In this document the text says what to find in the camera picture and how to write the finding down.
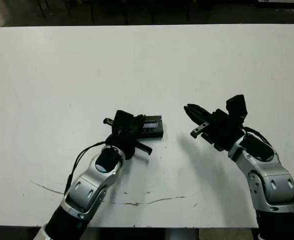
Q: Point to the black box lid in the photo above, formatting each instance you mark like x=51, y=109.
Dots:
x=153, y=127

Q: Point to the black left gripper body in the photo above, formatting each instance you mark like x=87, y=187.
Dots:
x=123, y=135

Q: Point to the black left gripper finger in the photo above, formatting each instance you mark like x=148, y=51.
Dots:
x=138, y=119
x=140, y=128

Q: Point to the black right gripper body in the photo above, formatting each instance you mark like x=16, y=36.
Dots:
x=224, y=130

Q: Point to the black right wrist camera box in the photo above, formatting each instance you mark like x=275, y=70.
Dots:
x=237, y=105

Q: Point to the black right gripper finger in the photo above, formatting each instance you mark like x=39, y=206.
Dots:
x=197, y=117
x=200, y=110

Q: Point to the grey robot right leg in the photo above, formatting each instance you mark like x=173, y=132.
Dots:
x=182, y=235

